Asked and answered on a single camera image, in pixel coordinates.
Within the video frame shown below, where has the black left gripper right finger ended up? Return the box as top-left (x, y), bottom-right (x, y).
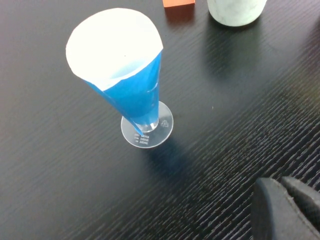
top-left (281, 175), bottom-right (320, 232)

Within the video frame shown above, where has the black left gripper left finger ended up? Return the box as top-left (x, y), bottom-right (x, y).
top-left (250, 177), bottom-right (320, 240)

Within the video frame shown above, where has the blue paper conical measuring glass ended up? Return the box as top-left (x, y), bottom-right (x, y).
top-left (65, 7), bottom-right (175, 149)

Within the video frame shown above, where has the light green plastic cup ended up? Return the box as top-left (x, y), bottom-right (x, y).
top-left (206, 0), bottom-right (268, 27)

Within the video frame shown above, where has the orange cube block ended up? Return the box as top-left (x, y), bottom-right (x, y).
top-left (162, 0), bottom-right (196, 9)

